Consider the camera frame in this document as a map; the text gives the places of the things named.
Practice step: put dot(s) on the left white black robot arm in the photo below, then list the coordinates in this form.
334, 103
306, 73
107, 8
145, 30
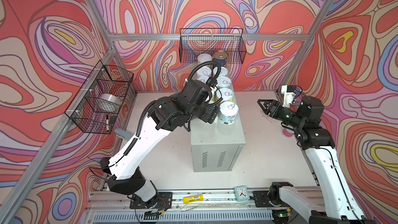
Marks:
158, 119

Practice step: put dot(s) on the green orange peach can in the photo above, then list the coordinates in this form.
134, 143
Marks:
204, 58

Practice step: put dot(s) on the black wire basket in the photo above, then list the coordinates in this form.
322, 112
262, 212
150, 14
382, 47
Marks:
89, 112
196, 41

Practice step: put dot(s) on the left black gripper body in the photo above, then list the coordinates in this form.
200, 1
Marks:
207, 113

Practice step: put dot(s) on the blue label tin can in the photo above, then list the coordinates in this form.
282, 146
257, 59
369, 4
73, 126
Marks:
221, 57

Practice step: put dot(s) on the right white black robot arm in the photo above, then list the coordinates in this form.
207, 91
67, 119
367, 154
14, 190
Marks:
318, 146

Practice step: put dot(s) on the yellow label can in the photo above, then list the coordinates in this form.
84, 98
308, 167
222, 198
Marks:
225, 94

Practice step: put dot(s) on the grey metal cabinet box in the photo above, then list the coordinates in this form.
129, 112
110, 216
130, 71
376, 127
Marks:
216, 147

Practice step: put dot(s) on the small green alarm clock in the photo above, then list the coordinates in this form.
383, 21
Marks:
241, 194

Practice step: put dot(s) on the black wire basket back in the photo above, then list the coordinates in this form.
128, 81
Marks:
196, 41

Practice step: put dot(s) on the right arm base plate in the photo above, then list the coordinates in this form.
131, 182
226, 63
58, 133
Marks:
265, 199

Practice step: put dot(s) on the white tape roll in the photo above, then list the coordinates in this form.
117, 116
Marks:
110, 98

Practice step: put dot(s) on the grey blue sponge block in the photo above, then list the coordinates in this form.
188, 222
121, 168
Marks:
122, 134

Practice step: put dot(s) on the yellow label tag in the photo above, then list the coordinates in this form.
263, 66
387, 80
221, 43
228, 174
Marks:
195, 198

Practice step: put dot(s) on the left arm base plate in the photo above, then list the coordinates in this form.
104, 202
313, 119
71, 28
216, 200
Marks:
162, 201

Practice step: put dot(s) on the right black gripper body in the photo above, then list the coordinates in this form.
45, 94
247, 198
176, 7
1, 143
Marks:
289, 117

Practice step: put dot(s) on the pink label pull-tab can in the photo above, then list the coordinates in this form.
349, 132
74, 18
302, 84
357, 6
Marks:
202, 72

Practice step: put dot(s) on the black marker pen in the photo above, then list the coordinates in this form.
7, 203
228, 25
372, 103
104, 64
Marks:
107, 124

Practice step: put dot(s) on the black wire basket left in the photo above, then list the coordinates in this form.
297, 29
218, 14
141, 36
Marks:
89, 112

